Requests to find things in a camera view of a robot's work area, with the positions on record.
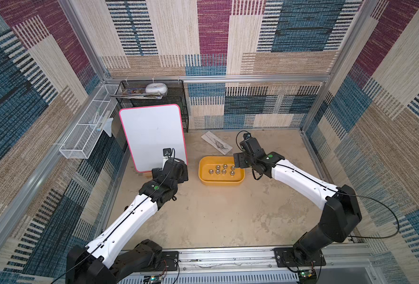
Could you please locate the black wire shelf rack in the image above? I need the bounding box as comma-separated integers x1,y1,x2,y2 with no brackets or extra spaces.
115,80,189,132

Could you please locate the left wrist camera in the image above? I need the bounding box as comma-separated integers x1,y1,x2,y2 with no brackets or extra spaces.
162,148,175,168

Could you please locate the wooden whiteboard easel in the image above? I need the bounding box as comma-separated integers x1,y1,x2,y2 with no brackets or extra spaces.
143,171,153,178

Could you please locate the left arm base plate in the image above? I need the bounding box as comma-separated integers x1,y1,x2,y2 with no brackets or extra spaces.
148,251,179,272

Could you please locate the clear packet with card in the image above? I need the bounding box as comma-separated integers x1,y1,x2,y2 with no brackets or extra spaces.
201,131,233,155

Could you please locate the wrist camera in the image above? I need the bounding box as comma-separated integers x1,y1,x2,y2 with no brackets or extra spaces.
162,148,175,168
240,133,265,159

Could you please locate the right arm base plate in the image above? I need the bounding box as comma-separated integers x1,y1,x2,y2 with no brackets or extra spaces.
273,247,327,268

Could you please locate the white wire wall basket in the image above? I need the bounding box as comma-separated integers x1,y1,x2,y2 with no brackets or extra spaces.
60,84,119,159

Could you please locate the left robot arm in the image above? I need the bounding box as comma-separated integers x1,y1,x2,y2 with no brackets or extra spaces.
65,158,188,284

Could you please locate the yellow plastic storage box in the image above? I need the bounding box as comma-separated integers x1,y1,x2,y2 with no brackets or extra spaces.
198,156,246,186

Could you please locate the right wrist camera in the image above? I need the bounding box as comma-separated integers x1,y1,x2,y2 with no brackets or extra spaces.
240,133,265,159

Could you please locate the magazine on shelf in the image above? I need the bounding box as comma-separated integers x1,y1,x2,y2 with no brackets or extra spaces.
110,88,163,100

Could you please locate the pink framed whiteboard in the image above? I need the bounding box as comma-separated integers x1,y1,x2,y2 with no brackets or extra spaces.
119,104,188,173

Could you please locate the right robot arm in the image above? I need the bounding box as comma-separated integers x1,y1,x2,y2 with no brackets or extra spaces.
234,152,362,266

